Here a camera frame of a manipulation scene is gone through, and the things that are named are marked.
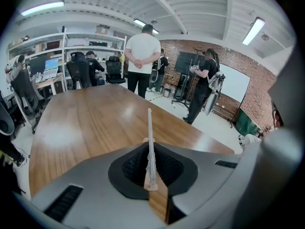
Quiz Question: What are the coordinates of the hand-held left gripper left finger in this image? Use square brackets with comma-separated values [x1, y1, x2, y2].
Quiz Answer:
[30, 142, 165, 229]

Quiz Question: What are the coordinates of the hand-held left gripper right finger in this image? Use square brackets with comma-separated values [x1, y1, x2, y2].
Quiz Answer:
[153, 142, 242, 229]

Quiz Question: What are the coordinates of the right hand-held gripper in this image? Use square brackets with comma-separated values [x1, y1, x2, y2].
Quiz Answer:
[232, 48, 305, 229]

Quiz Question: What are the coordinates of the thin white card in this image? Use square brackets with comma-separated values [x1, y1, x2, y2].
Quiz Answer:
[147, 108, 154, 152]

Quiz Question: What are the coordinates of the green board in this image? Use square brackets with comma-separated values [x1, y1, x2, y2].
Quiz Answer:
[235, 108, 262, 136]

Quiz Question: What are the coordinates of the grey backpack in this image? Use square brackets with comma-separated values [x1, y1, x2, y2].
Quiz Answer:
[207, 71, 226, 94]

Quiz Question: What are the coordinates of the white whiteboard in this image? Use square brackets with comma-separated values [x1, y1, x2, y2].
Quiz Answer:
[217, 62, 251, 104]

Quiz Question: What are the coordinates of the black screen on stand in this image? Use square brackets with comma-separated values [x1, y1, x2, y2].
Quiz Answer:
[171, 51, 206, 110]

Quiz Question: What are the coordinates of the wooden office desk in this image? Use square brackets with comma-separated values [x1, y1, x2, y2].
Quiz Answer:
[30, 72, 64, 95]

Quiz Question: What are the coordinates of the black office chair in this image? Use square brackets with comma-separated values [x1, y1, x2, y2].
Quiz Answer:
[105, 56, 126, 85]
[66, 52, 93, 91]

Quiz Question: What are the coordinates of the grey office chair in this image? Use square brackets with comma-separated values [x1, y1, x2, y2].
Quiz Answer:
[10, 69, 46, 135]

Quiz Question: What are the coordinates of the open laptop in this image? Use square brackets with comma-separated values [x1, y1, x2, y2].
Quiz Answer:
[41, 58, 60, 80]

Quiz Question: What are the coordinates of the black computer monitor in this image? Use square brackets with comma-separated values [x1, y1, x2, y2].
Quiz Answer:
[28, 54, 49, 76]

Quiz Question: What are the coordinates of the ceiling tube light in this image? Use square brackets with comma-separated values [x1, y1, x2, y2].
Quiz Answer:
[133, 18, 160, 35]
[20, 0, 65, 17]
[242, 16, 266, 46]

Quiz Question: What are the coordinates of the white storage shelf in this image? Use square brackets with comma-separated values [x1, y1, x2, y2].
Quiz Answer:
[7, 27, 128, 93]

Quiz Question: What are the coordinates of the cardboard box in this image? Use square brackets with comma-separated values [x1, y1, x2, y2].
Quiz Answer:
[95, 24, 111, 35]

